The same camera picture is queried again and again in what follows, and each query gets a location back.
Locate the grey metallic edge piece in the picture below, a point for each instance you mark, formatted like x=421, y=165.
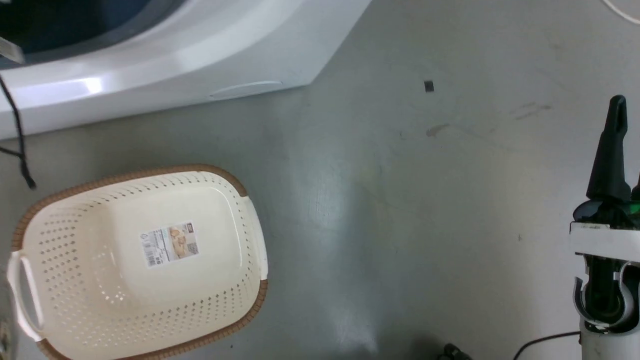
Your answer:
x=11, y=50

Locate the small black floor tape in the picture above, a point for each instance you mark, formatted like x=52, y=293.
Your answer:
x=429, y=86

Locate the cream perforated laundry basket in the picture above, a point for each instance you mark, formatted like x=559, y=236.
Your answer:
x=125, y=310

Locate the dark robot base part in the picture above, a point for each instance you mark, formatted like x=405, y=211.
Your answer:
x=454, y=353

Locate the paper label sticker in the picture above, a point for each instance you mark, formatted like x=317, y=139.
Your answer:
x=169, y=244

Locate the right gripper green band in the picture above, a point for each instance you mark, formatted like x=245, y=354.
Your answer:
x=607, y=235

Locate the white washing machine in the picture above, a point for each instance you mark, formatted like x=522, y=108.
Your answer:
x=200, y=50

